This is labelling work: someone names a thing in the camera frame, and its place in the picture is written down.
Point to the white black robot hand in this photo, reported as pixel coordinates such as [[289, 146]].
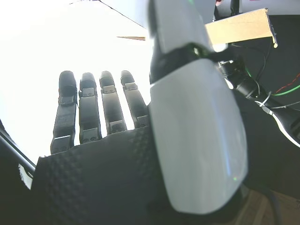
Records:
[[194, 131]]

